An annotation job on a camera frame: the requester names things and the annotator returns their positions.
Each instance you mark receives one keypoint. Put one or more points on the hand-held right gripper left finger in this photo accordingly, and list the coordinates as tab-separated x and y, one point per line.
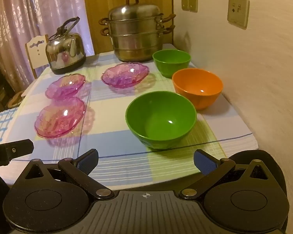
89	162

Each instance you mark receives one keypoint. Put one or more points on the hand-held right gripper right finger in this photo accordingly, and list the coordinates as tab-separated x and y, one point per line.
205	162

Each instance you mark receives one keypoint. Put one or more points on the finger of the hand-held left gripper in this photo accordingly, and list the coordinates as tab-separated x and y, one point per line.
19	148

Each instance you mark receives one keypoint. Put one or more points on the pink glass plate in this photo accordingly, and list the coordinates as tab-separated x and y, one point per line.
59	118
124	74

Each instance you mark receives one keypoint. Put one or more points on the green plastic bowl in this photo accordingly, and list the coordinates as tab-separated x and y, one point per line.
158	117
171	59

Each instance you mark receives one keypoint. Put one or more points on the orange plastic bowl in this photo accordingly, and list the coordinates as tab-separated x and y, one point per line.
197	85

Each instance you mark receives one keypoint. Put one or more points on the pink glass bowl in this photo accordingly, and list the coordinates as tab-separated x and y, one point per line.
66	85

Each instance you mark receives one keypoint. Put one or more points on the checked pastel tablecloth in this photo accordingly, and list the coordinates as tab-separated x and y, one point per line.
112	136

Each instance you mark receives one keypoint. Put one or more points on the white wooden chair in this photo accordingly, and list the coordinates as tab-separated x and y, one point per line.
35	58

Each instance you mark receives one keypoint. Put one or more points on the stainless steel kettle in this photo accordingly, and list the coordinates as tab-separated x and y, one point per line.
63	51

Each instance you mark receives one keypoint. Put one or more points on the stainless steel steamer pot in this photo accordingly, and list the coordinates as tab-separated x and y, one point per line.
134	36

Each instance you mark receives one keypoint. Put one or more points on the pink sheer curtain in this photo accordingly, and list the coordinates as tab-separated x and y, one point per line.
26	9

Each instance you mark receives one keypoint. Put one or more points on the beige wall socket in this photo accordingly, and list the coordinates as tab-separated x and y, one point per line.
238	11

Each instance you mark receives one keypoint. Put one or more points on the beige wall switch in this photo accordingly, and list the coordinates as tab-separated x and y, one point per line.
184	2
193	3

